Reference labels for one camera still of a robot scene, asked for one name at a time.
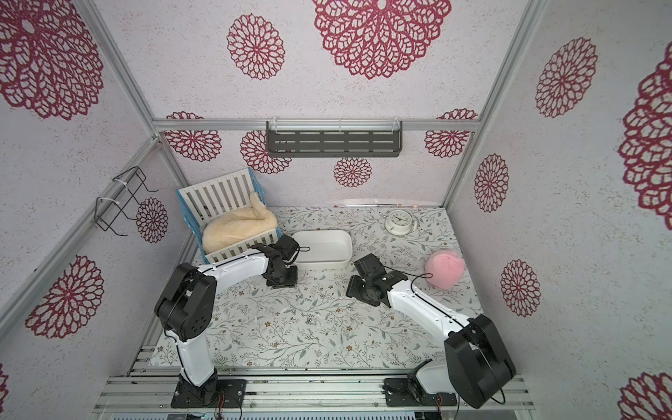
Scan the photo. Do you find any white plastic storage box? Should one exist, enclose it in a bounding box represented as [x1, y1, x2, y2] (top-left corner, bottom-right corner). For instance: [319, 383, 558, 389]
[292, 230, 354, 271]

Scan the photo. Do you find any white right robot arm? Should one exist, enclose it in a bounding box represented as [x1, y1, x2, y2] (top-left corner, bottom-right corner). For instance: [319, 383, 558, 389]
[346, 254, 516, 409]

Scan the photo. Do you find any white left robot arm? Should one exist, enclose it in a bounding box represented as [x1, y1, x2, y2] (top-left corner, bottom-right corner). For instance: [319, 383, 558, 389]
[154, 236, 301, 391]

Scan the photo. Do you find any white alarm clock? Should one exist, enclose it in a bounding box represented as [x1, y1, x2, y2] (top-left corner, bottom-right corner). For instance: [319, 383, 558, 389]
[384, 209, 418, 236]

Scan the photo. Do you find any beige plush cloth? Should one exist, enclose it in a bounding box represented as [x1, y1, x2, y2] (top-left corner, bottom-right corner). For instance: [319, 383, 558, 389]
[202, 192, 278, 254]

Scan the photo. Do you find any white slatted blue basket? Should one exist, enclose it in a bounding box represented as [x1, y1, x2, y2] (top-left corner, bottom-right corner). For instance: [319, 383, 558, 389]
[177, 168, 281, 263]

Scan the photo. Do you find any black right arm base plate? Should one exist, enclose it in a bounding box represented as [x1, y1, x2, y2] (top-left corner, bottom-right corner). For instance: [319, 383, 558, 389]
[383, 360, 443, 408]

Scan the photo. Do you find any dark grey wall shelf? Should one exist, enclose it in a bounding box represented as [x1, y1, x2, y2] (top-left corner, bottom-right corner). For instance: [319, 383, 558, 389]
[266, 121, 403, 159]

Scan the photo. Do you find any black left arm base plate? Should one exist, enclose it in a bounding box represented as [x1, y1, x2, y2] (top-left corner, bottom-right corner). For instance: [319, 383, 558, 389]
[171, 372, 248, 409]

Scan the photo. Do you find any black wire wall rack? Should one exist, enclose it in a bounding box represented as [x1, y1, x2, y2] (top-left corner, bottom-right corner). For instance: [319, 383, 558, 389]
[93, 166, 158, 237]

